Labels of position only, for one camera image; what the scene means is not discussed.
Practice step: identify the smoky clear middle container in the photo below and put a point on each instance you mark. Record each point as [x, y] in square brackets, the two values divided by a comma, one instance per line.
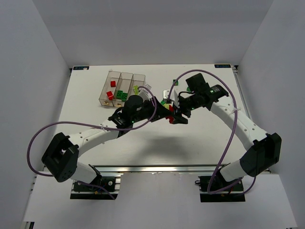
[124, 79]

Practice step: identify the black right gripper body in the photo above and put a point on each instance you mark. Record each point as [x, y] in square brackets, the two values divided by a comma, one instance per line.
[182, 108]

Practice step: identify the blue table label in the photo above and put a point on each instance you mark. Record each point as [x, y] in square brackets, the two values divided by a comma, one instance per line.
[222, 66]
[80, 68]

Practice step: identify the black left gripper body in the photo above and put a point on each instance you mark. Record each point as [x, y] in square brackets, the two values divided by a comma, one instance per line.
[157, 110]

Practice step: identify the green 2x3 lego brick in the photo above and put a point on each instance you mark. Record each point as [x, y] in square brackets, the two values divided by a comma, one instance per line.
[119, 94]

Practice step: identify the red lego bricks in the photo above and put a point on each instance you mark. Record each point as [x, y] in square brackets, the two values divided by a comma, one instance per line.
[171, 119]

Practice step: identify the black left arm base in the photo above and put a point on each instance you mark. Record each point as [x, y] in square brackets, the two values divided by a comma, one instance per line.
[106, 189]

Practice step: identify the red rounded lego brick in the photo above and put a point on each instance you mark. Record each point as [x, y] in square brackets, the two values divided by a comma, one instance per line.
[110, 95]

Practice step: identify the smoky clear left container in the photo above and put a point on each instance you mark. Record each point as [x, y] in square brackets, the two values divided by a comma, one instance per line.
[103, 99]

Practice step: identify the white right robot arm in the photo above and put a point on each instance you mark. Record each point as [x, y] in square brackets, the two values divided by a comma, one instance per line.
[262, 148]

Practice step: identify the lime 2x3 lego brick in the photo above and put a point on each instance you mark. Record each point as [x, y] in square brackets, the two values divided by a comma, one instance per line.
[135, 89]

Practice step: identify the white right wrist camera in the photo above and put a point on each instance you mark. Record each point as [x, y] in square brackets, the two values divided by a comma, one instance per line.
[171, 98]

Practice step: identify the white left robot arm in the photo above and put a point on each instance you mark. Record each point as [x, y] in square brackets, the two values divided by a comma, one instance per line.
[61, 156]

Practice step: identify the lime small lego brick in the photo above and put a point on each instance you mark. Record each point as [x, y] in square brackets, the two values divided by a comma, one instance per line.
[170, 108]

